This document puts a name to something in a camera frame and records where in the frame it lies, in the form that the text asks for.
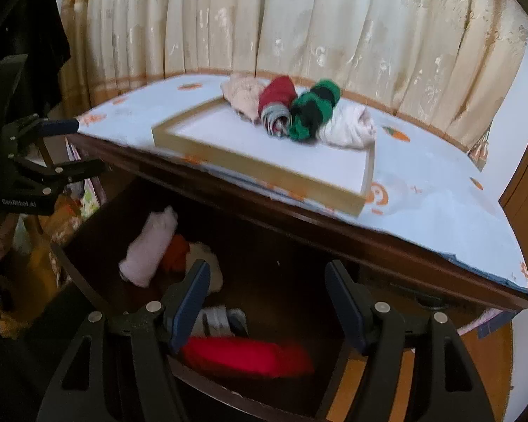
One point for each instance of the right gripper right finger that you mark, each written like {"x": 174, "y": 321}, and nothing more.
{"x": 353, "y": 305}

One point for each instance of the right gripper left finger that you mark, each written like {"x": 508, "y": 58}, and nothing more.
{"x": 184, "y": 301}

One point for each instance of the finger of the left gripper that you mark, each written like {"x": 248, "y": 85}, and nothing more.
{"x": 60, "y": 174}
{"x": 39, "y": 127}

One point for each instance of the light pink underwear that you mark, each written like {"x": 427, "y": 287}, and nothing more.
{"x": 146, "y": 252}

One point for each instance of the bright red underwear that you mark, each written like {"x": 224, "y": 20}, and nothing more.
{"x": 243, "y": 357}

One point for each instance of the green black striped underwear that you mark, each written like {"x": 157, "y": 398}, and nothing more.
{"x": 312, "y": 109}

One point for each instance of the beige dotted underwear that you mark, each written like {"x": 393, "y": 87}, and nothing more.
{"x": 242, "y": 92}

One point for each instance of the dark red underwear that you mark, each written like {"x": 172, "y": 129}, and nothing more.
{"x": 274, "y": 106}

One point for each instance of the red garment in drawer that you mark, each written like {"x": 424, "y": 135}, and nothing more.
{"x": 174, "y": 259}

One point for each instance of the open wooden drawer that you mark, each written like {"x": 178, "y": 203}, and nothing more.
{"x": 121, "y": 367}

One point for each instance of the person's left hand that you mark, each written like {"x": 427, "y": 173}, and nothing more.
{"x": 8, "y": 224}

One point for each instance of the white grey folded garment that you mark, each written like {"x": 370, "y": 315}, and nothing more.
{"x": 219, "y": 321}

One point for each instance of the shallow cardboard box tray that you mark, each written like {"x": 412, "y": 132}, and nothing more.
{"x": 212, "y": 133}

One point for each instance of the white persimmon print tablecloth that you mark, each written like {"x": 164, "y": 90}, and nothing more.
{"x": 423, "y": 190}

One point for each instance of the curtain tassel tieback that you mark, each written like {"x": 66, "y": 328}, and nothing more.
{"x": 479, "y": 152}

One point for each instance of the beige floral curtain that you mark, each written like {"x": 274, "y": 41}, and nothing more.
{"x": 445, "y": 65}

